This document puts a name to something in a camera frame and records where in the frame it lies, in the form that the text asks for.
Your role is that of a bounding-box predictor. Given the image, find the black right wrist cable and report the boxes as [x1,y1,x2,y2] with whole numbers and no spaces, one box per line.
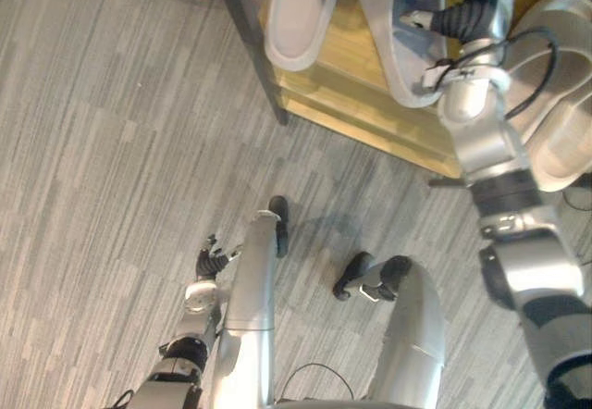
[423,27,562,121]

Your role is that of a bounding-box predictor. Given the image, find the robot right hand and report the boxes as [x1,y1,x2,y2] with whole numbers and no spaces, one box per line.
[400,0,516,43]

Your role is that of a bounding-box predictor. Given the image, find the thin black waist cable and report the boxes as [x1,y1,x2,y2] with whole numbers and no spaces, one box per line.
[278,361,356,403]

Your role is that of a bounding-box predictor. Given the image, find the grey beige slipper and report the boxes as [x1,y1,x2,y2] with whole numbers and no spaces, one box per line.
[502,0,592,193]

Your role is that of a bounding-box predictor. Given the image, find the wooden shoe rack dark frame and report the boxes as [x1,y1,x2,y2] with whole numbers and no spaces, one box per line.
[220,0,592,189]

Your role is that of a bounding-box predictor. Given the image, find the silver robot left leg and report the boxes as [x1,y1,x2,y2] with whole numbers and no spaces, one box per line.
[213,209,283,409]

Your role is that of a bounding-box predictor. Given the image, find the silver robot leg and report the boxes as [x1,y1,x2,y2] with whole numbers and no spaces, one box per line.
[358,255,448,409]
[213,209,283,409]

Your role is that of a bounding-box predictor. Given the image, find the dark robot left foot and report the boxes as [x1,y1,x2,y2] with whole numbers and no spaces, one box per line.
[267,195,291,258]

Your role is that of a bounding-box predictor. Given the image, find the silver robot right leg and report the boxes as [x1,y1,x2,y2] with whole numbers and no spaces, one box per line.
[358,255,448,409]

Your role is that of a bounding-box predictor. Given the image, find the dark robot right foot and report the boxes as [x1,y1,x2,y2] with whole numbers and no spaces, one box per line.
[332,251,413,302]

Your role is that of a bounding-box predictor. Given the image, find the lavender white slipper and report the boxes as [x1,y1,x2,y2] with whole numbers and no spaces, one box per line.
[262,0,347,73]

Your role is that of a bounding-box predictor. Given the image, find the dark robot foot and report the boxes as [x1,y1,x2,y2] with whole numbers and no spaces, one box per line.
[332,251,413,302]
[267,195,291,258]

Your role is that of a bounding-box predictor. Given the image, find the bluish white slipper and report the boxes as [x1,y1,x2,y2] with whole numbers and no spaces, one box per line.
[355,0,450,108]

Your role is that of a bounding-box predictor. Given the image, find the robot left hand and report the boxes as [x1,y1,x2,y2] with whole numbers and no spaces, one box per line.
[195,234,244,284]

